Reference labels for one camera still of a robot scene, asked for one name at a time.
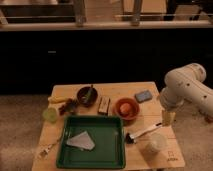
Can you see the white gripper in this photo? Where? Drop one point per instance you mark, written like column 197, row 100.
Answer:
column 168, row 101

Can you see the blue sponge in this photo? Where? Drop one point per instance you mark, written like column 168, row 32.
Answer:
column 143, row 96

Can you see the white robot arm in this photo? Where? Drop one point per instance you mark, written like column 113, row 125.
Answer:
column 187, row 83

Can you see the green plastic tray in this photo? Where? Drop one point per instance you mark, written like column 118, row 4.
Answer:
column 108, row 136

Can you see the wooden table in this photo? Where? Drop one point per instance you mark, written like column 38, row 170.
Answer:
column 137, row 159

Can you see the orange bowl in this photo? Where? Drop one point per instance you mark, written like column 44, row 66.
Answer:
column 134, row 109

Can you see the orange ball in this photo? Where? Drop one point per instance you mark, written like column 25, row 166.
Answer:
column 125, row 109

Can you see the black white brush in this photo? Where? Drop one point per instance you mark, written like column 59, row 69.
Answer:
column 130, row 138

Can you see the wooden block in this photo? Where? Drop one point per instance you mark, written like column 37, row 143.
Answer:
column 104, row 105

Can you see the green utensil in bowl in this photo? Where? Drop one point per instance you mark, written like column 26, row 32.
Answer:
column 88, row 94

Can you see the dark brown bowl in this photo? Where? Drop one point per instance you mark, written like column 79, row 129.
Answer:
column 81, row 93

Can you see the grey cloth piece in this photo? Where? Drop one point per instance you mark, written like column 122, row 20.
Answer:
column 82, row 141

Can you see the dark toy figure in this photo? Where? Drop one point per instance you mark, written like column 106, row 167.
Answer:
column 69, row 107

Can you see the yellow banana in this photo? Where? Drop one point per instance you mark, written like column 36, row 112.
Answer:
column 55, row 100

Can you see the green cup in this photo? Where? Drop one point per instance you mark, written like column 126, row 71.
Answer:
column 50, row 115

